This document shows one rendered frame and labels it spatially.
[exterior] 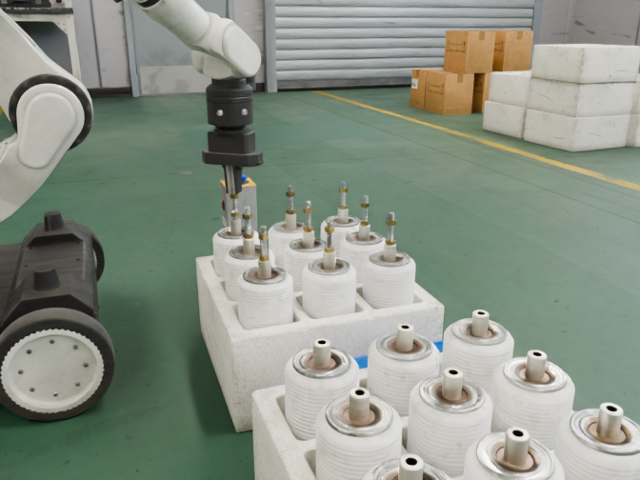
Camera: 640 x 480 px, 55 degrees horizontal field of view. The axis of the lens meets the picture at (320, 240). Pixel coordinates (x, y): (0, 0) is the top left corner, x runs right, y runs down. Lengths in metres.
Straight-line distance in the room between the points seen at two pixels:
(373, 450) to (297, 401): 0.15
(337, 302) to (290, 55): 5.33
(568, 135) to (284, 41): 3.44
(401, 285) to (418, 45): 5.85
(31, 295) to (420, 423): 0.73
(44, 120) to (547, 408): 0.94
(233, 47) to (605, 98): 2.81
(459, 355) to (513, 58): 4.32
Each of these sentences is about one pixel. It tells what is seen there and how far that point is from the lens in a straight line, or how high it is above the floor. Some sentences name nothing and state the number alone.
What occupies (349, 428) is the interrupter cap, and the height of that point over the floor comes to 0.25.
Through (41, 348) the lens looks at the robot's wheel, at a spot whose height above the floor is 0.14.
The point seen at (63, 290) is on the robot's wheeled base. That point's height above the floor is 0.21.
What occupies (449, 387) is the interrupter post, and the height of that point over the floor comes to 0.27.
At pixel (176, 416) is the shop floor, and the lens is 1.16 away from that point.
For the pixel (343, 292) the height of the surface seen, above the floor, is 0.22.
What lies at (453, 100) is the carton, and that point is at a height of 0.11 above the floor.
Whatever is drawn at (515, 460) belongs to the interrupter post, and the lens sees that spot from 0.66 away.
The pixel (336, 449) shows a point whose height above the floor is 0.24.
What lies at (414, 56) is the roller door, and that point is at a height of 0.31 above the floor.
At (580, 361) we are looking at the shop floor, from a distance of 1.40.
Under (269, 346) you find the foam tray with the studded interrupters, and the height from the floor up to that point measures 0.16.
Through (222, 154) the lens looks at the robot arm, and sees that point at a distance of 1.20.
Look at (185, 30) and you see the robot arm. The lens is 1.10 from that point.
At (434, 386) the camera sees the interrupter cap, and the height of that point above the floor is 0.25.
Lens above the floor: 0.66
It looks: 20 degrees down
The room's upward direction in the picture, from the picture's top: straight up
